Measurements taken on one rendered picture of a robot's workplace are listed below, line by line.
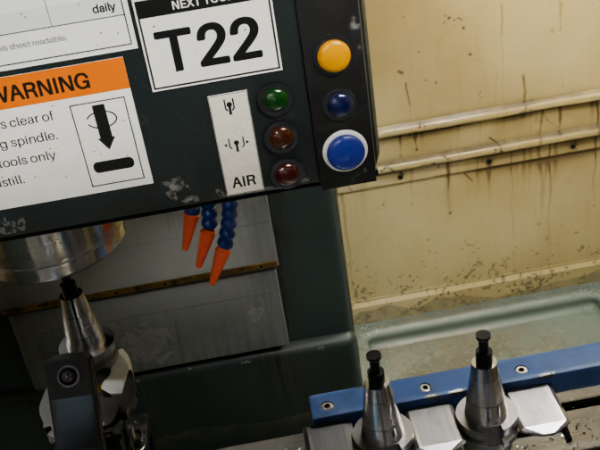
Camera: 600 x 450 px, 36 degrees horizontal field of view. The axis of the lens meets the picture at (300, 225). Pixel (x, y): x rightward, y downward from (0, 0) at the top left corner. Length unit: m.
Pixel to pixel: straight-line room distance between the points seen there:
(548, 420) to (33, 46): 0.63
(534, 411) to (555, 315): 1.18
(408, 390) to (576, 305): 1.21
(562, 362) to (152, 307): 0.76
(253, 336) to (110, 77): 0.98
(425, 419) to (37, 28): 0.57
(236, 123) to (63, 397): 0.37
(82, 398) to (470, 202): 1.24
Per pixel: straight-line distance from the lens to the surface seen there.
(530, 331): 2.14
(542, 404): 1.02
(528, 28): 1.89
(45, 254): 0.92
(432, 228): 2.02
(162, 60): 0.69
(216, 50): 0.69
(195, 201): 0.74
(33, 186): 0.74
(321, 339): 1.67
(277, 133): 0.71
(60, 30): 0.69
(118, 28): 0.68
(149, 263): 1.52
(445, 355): 2.07
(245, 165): 0.73
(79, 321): 1.04
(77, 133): 0.72
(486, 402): 0.96
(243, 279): 1.55
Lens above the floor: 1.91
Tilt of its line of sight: 31 degrees down
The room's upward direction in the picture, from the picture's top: 9 degrees counter-clockwise
